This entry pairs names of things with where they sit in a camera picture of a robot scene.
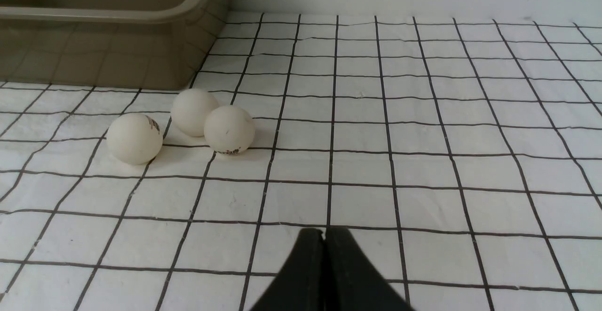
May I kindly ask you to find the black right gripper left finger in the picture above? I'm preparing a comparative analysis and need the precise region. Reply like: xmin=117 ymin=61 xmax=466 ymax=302
xmin=251 ymin=228 xmax=325 ymax=311

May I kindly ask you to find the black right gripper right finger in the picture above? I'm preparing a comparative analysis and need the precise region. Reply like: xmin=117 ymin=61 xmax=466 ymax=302
xmin=325 ymin=227 xmax=413 ymax=311

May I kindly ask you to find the white ping-pong ball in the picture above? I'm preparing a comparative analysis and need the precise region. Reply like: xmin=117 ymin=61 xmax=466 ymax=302
xmin=106 ymin=113 xmax=164 ymax=165
xmin=204 ymin=105 xmax=256 ymax=155
xmin=171 ymin=88 xmax=220 ymax=137

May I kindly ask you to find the white black-grid tablecloth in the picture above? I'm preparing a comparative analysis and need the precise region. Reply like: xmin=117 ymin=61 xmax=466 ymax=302
xmin=1 ymin=13 xmax=602 ymax=311

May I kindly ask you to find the olive plastic storage bin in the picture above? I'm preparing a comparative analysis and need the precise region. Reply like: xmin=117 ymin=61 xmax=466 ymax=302
xmin=0 ymin=0 xmax=230 ymax=90

